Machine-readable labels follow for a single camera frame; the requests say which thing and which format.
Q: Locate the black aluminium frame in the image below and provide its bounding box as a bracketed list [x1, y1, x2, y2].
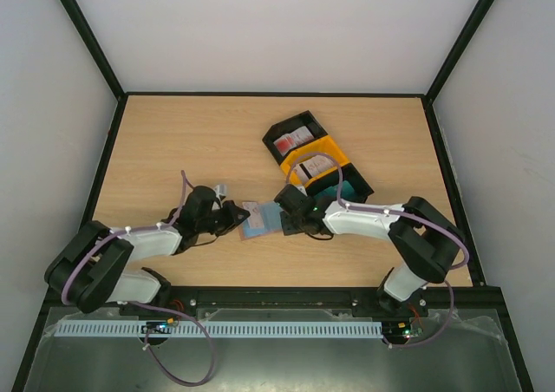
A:
[11, 0, 533, 391]

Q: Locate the black bin with red cards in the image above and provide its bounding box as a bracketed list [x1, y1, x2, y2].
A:
[262, 111, 327, 165]

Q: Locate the teal card stack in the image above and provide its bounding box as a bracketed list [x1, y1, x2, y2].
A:
[315, 182, 356, 200]

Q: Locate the white pink credit card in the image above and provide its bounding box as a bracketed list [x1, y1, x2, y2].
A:
[242, 201, 264, 231]

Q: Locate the controller board with leds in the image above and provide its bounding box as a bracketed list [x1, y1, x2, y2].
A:
[141, 317, 180, 335]
[382, 322, 423, 343]

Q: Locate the black bin with teal cards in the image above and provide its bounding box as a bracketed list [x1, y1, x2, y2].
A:
[305, 163, 375, 203]

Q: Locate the brown leather card holder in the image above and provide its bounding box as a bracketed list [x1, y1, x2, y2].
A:
[239, 201, 283, 240]

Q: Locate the left controller board with leds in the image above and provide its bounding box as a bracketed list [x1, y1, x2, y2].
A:
[141, 317, 180, 335]

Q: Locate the yellow plastic bin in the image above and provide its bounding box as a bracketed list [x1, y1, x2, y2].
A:
[280, 135, 350, 188]

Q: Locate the white pink card stack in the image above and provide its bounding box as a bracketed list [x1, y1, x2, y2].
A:
[293, 154, 335, 185]

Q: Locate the right controller board with leds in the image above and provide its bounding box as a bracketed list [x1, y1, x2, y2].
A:
[382, 322, 423, 343]

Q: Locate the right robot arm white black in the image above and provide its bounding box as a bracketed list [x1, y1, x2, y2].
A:
[274, 184, 469, 316]

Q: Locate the light blue slotted cable duct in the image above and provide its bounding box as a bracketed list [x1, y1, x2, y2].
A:
[54, 320, 383, 339]

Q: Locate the red white card stack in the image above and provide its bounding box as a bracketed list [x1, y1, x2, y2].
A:
[274, 126, 314, 156]

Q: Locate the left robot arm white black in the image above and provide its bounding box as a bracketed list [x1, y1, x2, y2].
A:
[44, 186, 250, 313]

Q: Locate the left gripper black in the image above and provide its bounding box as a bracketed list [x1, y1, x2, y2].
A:
[198, 200, 251, 237]

